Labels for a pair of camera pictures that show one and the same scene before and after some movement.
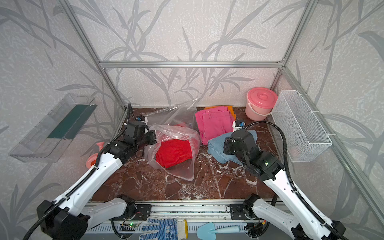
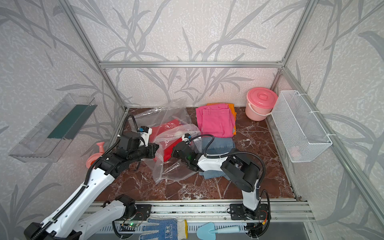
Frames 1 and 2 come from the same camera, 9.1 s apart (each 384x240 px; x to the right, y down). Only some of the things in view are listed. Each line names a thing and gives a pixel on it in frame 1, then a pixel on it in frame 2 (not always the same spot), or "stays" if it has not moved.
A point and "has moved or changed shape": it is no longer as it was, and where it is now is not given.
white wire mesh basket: x=302 y=137 stays
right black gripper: x=228 y=142 → x=174 y=152
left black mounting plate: x=143 y=212 stays
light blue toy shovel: x=207 y=231 stays
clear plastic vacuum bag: x=178 y=139 has moved or changed shape
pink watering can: x=91 y=161 stays
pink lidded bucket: x=260 y=102 stays
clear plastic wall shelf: x=62 y=123 stays
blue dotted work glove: x=169 y=229 stays
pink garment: x=213 y=122 stays
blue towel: x=215 y=147 has moved or changed shape
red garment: x=172 y=152 has moved or changed shape
